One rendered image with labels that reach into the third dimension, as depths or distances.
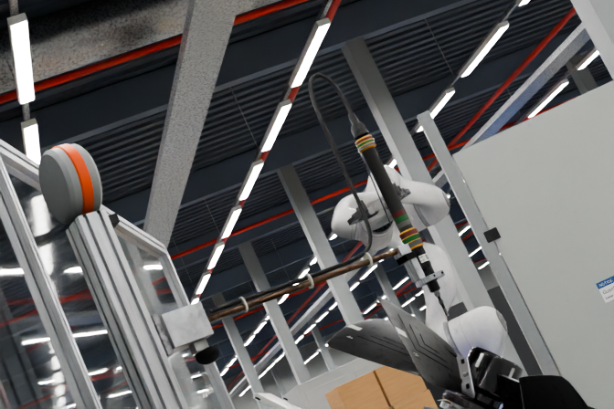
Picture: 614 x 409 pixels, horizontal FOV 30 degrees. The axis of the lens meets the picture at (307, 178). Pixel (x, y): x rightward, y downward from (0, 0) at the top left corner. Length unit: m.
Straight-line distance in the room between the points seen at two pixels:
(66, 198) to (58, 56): 8.71
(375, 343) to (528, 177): 2.03
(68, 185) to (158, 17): 8.91
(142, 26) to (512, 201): 7.07
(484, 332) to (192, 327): 1.10
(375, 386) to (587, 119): 6.43
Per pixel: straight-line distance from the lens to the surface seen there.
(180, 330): 2.25
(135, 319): 2.22
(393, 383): 10.70
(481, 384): 2.45
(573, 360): 4.44
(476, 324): 3.14
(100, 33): 11.00
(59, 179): 2.27
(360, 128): 2.66
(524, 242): 4.45
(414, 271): 2.59
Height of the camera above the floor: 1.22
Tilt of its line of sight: 12 degrees up
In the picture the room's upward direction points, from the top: 25 degrees counter-clockwise
